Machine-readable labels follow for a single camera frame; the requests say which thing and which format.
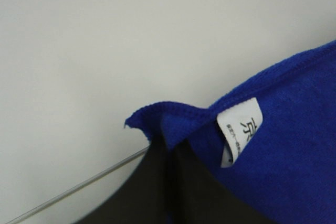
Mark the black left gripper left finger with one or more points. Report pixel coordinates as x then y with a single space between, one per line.
141 199

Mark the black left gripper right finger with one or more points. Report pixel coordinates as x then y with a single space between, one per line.
201 198

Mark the blue microfibre towel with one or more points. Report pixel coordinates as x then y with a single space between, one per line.
270 141

